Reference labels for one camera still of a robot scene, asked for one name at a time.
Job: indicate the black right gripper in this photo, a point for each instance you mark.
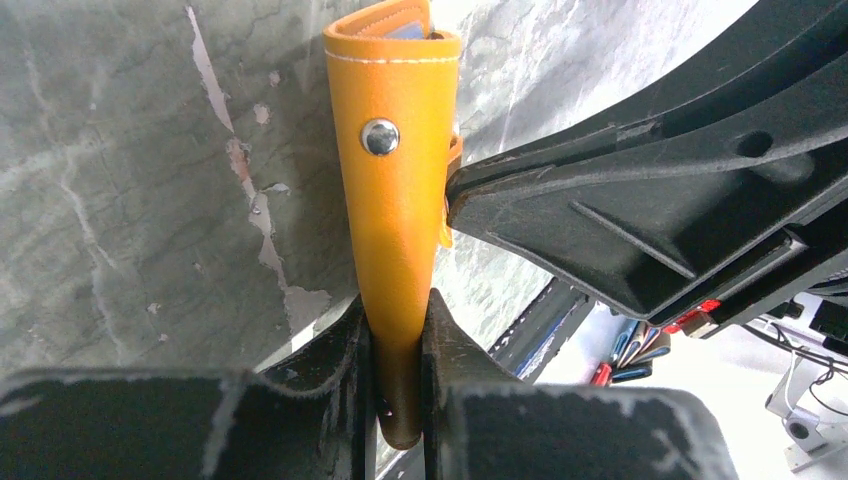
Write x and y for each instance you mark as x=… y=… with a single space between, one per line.
x=710 y=228

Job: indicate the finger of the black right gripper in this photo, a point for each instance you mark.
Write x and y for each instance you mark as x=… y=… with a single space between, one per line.
x=772 y=47

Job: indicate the orange blue card holder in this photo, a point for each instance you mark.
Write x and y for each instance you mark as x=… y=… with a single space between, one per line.
x=393 y=82

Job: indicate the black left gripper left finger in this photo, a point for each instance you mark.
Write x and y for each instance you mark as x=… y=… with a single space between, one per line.
x=306 y=417

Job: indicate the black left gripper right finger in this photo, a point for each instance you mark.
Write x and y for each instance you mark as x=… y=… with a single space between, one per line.
x=482 y=422

